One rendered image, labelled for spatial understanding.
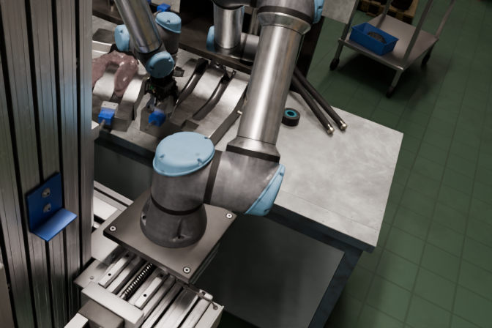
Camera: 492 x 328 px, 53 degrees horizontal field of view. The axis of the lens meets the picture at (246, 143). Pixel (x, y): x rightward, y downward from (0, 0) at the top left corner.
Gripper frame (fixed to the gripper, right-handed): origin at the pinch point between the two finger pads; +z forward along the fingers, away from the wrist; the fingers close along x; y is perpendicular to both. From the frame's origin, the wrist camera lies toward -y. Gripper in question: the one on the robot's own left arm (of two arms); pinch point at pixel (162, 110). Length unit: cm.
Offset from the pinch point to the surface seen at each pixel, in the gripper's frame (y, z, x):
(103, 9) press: -73, 12, -74
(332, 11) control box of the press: -85, -20, 34
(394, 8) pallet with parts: -407, 77, 54
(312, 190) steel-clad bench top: -4, 11, 57
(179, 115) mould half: -3.2, 1.7, 5.2
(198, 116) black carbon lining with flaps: -7.8, 2.5, 10.1
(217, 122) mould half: -7.9, 2.0, 17.7
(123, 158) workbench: 4.0, 24.8, -11.7
